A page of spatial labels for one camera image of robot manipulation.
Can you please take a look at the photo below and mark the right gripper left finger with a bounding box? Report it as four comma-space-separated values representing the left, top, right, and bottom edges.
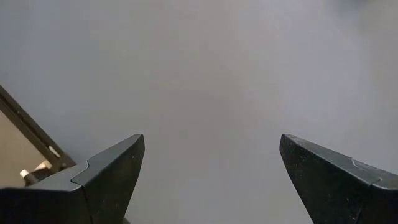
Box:
0, 133, 146, 224

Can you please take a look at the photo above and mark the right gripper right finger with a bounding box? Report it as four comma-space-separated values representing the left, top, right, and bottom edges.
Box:
279, 133, 398, 224

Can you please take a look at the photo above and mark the black aluminium table frame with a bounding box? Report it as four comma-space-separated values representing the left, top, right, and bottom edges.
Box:
0, 84, 77, 174

